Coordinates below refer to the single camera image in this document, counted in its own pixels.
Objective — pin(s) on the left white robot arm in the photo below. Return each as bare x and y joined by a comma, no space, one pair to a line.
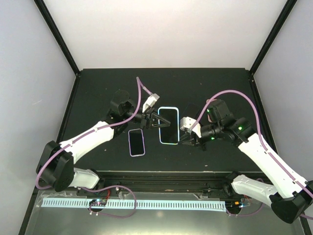
56,167

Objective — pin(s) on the phone in lilac case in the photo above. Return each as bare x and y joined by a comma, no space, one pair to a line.
136,143

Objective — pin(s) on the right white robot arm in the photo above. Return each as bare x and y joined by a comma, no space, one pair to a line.
288,195

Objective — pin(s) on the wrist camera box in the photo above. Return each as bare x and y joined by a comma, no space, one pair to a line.
150,102
190,125

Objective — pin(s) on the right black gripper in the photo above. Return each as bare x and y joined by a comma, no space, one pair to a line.
202,145

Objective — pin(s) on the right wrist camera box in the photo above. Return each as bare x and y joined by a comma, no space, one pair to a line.
190,125

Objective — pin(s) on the pink phone case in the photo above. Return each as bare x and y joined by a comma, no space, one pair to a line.
208,111

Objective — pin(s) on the white slotted cable duct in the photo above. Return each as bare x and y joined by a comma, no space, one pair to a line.
183,205

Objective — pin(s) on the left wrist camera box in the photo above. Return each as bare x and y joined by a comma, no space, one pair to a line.
150,102

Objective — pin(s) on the right small circuit board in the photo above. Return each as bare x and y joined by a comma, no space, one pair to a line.
238,204

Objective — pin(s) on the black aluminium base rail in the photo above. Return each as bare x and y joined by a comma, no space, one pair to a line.
211,184

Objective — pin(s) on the left small circuit board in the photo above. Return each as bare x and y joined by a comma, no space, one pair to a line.
98,203

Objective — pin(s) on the left black frame post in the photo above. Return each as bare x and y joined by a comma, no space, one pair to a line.
44,11

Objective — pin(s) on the right black frame post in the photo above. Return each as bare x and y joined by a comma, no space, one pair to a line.
281,19

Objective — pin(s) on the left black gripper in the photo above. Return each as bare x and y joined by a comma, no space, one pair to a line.
148,119

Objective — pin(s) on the small circuit board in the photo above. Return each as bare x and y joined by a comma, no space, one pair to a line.
238,204
98,203

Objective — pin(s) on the black frame post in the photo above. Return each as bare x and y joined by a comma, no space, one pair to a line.
44,11
281,19

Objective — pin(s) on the phone in black case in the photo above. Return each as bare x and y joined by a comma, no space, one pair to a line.
137,119

